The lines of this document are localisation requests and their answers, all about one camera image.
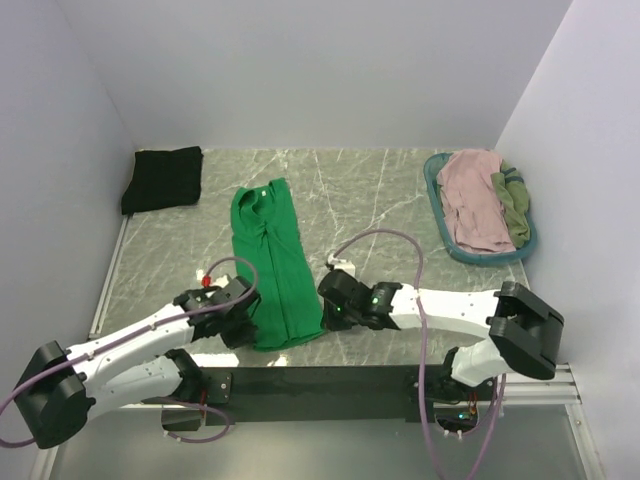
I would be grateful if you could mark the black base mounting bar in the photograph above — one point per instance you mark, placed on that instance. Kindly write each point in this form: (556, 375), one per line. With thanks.
(266, 394)

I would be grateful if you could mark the black folded tank top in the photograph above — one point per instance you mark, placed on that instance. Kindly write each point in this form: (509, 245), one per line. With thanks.
(163, 179)

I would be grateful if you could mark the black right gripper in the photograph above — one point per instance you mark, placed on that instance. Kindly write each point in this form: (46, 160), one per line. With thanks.
(332, 322)

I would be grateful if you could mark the olive green tank top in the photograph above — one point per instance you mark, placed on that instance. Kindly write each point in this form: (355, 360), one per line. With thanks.
(513, 195)

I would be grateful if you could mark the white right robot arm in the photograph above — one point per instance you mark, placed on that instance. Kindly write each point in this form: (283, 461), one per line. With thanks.
(518, 331)

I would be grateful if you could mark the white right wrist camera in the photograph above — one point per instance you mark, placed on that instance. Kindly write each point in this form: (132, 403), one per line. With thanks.
(335, 263)

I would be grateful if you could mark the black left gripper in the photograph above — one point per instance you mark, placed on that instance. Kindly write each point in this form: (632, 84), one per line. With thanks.
(245, 335)

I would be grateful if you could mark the pink tank top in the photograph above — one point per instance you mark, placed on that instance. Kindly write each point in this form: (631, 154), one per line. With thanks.
(472, 210)

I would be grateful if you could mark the aluminium frame rail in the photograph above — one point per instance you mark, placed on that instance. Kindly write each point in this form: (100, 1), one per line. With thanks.
(521, 391)

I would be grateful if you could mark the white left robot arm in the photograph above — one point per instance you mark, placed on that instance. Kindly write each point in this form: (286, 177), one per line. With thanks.
(62, 389)

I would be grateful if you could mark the teal plastic basket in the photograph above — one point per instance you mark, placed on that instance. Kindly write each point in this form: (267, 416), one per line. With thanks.
(432, 167)

